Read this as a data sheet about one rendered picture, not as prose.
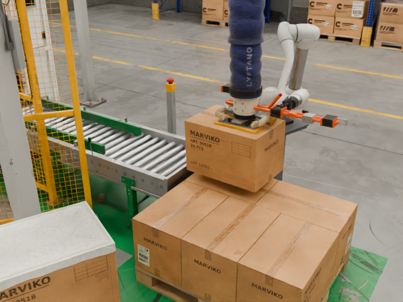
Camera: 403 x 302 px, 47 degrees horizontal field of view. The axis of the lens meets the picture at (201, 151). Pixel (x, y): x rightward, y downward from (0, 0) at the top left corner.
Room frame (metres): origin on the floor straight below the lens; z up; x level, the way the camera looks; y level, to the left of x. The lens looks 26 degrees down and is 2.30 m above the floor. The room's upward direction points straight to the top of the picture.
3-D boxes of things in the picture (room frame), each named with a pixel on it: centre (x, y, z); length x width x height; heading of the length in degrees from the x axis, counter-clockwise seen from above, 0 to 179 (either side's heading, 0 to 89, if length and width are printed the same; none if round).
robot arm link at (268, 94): (3.68, -0.58, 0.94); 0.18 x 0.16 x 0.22; 99
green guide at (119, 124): (4.29, 1.20, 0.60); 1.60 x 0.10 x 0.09; 57
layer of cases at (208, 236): (2.62, -0.31, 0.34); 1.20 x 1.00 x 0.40; 57
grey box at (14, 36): (2.88, 1.20, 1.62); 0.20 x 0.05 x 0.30; 57
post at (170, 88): (3.97, 0.28, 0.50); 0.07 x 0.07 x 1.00; 57
